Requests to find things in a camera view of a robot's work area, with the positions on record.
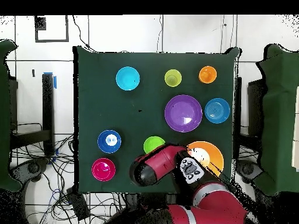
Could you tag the cyan bowl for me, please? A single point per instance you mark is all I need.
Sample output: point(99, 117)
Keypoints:
point(127, 78)

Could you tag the dark green tablecloth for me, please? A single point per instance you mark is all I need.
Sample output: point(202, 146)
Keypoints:
point(105, 105)

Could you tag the blue ribbed bowl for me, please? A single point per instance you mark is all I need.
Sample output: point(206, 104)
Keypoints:
point(217, 110)

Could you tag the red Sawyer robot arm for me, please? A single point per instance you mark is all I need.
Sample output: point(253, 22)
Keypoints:
point(210, 210)

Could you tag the black floor box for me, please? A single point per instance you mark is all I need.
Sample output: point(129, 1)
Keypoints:
point(78, 205)

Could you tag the neighbouring green cloth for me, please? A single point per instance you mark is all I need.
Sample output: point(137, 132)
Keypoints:
point(278, 116)
point(4, 116)

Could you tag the yellow-green cup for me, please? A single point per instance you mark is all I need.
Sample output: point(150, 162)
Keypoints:
point(172, 78)

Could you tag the black square frame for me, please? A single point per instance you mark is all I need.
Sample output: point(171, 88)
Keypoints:
point(67, 30)

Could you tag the large purple bowl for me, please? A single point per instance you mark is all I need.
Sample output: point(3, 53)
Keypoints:
point(183, 113)

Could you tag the dark blue bowl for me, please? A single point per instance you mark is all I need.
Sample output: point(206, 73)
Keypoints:
point(102, 145)

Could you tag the orange cup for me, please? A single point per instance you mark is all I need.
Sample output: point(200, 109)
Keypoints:
point(207, 74)

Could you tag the black post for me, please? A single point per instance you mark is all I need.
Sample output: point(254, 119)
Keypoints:
point(48, 112)

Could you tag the red-pink cup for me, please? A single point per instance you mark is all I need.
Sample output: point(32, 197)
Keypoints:
point(104, 169)

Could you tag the green bowl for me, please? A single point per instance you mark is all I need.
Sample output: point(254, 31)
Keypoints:
point(151, 143)

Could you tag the red-pink bowl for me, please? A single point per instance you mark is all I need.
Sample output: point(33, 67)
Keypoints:
point(94, 174)

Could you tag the grey pedestal foot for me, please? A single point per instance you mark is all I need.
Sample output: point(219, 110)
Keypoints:
point(32, 168)
point(247, 168)

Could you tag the large orange bowl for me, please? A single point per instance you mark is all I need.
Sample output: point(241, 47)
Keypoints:
point(215, 156)

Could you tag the black crossbar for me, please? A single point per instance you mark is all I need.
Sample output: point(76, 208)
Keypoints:
point(30, 138)

